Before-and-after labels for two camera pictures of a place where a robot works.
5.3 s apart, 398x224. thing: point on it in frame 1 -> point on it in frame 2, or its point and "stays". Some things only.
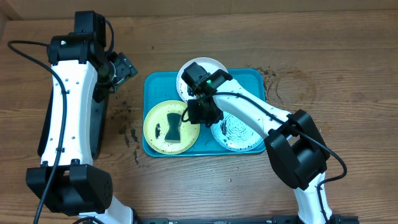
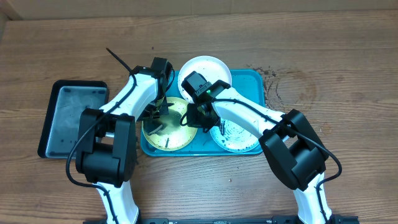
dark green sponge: x=173 y=135 -> x=153 y=127
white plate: x=209 y=64 stays
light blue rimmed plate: x=236 y=134 stays
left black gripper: x=125 y=68 -> x=163 y=110
